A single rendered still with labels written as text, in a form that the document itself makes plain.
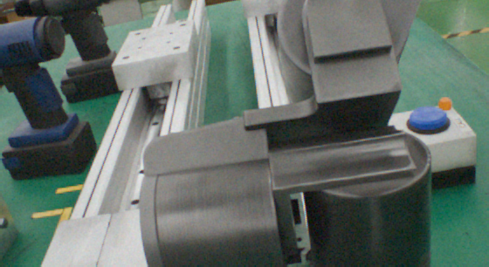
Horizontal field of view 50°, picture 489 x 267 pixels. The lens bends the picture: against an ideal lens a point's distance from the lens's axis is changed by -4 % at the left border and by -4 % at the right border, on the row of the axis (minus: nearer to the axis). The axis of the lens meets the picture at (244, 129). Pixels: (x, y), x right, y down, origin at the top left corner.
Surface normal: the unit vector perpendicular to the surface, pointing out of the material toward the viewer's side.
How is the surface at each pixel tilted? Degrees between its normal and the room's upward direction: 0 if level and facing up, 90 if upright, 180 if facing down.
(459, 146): 90
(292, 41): 45
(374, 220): 90
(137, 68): 90
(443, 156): 90
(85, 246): 0
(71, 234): 0
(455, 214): 0
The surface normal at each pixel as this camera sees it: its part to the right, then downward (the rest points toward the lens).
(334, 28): -0.12, -0.29
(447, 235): -0.18, -0.87
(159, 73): 0.03, 0.46
